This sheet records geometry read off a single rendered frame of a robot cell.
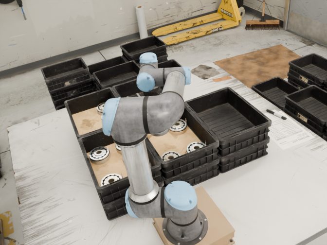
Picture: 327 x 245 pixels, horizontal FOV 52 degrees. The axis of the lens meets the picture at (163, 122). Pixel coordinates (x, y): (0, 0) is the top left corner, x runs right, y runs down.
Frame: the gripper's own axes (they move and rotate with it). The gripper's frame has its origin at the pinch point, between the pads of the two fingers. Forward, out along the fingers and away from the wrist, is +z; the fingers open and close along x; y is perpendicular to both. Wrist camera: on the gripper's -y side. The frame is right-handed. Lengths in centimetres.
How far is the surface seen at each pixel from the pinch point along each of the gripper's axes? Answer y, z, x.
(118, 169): 16.6, 16.3, 21.5
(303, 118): -69, 59, -98
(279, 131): -54, 29, -41
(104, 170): 22.8, 16.3, 24.2
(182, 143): -8.3, 16.2, -4.4
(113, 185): 8.1, 7.1, 38.7
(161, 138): 3.7, 16.2, -5.2
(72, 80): 130, 47, -97
